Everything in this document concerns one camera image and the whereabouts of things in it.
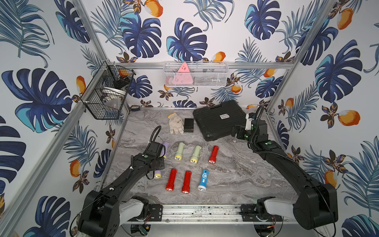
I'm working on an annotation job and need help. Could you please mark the purple flashlight yellow rim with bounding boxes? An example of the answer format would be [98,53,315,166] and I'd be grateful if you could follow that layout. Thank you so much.
[161,142,169,159]

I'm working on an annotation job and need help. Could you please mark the red flashlight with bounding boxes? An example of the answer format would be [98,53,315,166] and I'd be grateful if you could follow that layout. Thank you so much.
[208,146,219,165]
[182,171,191,194]
[166,168,177,191]

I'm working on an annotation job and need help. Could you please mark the light green flashlight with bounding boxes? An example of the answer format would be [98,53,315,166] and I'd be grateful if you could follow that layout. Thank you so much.
[190,145,202,164]
[174,142,185,161]

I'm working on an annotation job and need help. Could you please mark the blue flashlight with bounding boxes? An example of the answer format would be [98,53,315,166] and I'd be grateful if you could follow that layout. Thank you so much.
[197,170,209,192]

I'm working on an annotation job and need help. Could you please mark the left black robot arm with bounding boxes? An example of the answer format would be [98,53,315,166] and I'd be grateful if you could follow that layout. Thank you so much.
[78,141,166,237]

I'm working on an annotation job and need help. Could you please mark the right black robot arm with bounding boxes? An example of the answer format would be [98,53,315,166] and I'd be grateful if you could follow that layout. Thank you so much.
[231,118,339,230]

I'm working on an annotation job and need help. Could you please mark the black plastic tool case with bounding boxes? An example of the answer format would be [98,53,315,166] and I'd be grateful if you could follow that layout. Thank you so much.
[192,100,246,141]

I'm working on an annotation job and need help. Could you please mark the white work glove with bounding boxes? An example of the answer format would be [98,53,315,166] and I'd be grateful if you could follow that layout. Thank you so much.
[168,113,184,134]

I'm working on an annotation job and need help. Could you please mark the small black box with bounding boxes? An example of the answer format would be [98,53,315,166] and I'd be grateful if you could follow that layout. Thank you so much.
[184,118,194,133]

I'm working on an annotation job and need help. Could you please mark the pink triangle object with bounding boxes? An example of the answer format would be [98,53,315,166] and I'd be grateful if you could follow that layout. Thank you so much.
[173,62,193,86]

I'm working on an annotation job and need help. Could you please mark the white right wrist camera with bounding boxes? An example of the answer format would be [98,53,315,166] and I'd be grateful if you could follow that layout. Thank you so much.
[245,113,255,131]

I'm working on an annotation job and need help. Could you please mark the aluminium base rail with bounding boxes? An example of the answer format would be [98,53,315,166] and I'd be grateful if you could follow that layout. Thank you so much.
[79,203,326,225]

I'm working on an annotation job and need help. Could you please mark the white wire shelf basket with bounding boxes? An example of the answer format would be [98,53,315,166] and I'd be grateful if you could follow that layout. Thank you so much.
[163,61,229,87]

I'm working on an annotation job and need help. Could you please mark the black wire basket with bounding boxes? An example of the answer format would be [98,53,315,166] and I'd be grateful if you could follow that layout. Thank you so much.
[80,62,136,120]

